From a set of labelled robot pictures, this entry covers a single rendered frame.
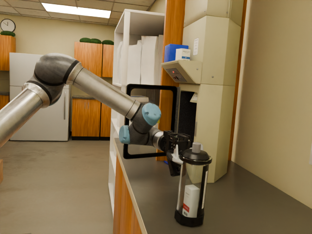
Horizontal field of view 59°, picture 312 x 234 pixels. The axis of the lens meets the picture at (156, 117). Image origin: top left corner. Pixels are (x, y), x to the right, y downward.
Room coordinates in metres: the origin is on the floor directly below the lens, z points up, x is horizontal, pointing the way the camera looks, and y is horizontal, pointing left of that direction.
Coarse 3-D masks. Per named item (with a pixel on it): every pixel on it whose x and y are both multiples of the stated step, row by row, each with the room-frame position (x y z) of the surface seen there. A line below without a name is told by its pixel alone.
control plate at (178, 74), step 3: (168, 69) 1.46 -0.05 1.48; (171, 69) 1.41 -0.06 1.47; (174, 69) 1.36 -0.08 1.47; (171, 72) 1.46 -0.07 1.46; (174, 72) 1.41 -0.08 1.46; (177, 72) 1.36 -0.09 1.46; (171, 75) 1.50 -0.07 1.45; (174, 75) 1.45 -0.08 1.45; (177, 75) 1.40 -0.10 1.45; (180, 75) 1.35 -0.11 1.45; (174, 78) 1.50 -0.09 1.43; (180, 78) 1.40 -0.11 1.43; (183, 78) 1.35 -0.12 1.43; (183, 81) 1.39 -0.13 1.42; (186, 81) 1.34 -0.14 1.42
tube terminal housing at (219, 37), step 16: (208, 16) 1.25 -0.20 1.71; (192, 32) 1.41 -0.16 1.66; (208, 32) 1.26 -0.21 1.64; (224, 32) 1.27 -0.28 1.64; (192, 48) 1.40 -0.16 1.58; (208, 48) 1.26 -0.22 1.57; (224, 48) 1.28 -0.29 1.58; (208, 64) 1.26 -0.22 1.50; (224, 64) 1.28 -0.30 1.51; (208, 80) 1.26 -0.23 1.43; (224, 80) 1.29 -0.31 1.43; (208, 96) 1.26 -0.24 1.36; (224, 96) 1.31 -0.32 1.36; (208, 112) 1.26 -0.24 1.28; (224, 112) 1.33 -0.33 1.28; (208, 128) 1.27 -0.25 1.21; (224, 128) 1.35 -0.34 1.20; (208, 144) 1.27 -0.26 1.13; (224, 144) 1.37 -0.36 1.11; (224, 160) 1.39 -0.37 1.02; (208, 176) 1.27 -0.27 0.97
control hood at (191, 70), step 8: (168, 64) 1.39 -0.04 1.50; (176, 64) 1.27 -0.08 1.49; (184, 64) 1.23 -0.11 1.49; (192, 64) 1.24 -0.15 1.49; (200, 64) 1.25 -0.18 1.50; (168, 72) 1.52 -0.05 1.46; (184, 72) 1.26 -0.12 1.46; (192, 72) 1.24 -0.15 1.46; (200, 72) 1.25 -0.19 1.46; (192, 80) 1.25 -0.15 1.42; (200, 80) 1.25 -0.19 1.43
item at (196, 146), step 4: (196, 144) 0.88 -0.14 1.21; (200, 144) 0.88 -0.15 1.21; (192, 148) 0.89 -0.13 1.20; (196, 148) 0.88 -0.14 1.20; (200, 148) 0.88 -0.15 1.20; (184, 152) 0.88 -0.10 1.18; (188, 152) 0.87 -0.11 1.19; (192, 152) 0.88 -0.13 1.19; (196, 152) 0.88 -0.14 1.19; (200, 152) 0.88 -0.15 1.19; (204, 152) 0.89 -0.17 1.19; (184, 156) 0.87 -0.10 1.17; (188, 156) 0.86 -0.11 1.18; (192, 156) 0.85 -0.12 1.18; (196, 156) 0.85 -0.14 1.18; (200, 156) 0.85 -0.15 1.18; (204, 156) 0.86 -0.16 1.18; (208, 156) 0.87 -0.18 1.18
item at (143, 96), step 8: (136, 96) 1.43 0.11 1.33; (144, 96) 1.45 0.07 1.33; (152, 96) 1.47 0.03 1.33; (160, 96) 1.50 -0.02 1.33; (168, 96) 1.52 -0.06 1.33; (144, 104) 1.45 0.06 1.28; (160, 104) 1.50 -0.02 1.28; (168, 104) 1.52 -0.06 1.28; (168, 112) 1.52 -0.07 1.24; (160, 120) 1.50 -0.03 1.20; (168, 120) 1.53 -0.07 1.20; (160, 128) 1.50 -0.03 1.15; (168, 128) 1.53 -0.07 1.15; (128, 144) 1.41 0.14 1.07; (128, 152) 1.42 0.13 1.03; (136, 152) 1.44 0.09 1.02; (144, 152) 1.46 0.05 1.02; (152, 152) 1.48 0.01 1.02
